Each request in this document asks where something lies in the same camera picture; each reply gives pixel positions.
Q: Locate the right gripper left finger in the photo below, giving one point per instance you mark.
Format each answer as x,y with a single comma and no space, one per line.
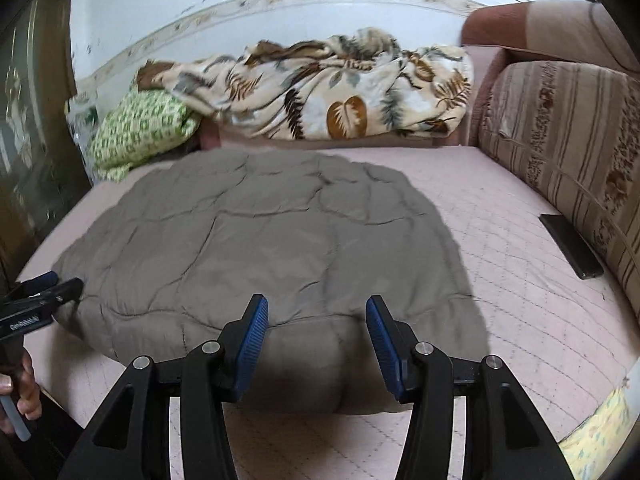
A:
242,341

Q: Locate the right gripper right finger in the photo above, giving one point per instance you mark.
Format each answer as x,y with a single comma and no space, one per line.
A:
393,342

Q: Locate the grey quilted puffer jacket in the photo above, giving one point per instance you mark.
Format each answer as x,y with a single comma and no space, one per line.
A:
185,249

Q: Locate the person left hand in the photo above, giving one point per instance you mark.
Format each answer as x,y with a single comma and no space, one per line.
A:
23,381

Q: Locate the dark wooden glass cabinet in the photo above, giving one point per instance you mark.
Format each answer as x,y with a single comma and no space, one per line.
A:
42,176

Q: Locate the clear plastic bag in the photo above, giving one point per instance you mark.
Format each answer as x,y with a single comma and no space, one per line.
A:
82,119

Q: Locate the green checkered pillow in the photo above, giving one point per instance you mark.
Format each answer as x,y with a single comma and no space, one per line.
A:
144,124

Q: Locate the black smartphone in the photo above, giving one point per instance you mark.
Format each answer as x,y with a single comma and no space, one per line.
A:
574,248

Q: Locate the yellow floral bedsheet edge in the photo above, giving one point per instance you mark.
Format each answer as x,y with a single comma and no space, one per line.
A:
591,447

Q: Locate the leaf print blanket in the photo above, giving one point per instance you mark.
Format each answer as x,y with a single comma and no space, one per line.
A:
338,89

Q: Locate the striped brown sofa cushion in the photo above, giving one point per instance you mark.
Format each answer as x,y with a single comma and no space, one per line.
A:
571,132

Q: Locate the red brown sofa headboard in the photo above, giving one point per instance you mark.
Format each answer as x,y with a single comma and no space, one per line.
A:
544,30

